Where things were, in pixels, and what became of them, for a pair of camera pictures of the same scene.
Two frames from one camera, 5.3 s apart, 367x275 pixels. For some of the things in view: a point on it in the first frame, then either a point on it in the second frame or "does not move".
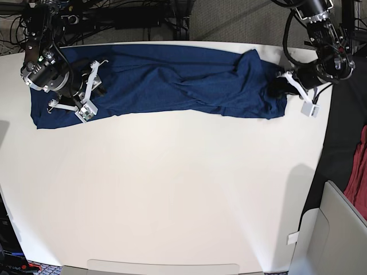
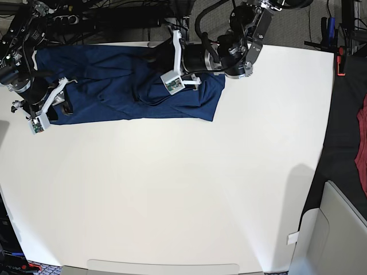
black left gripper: x=85 y=79 to x=35 y=95
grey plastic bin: x=332 y=239 does not move
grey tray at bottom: x=116 y=267 does not move
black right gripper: x=307 y=75 to x=192 y=54
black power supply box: x=131 y=17 does not move
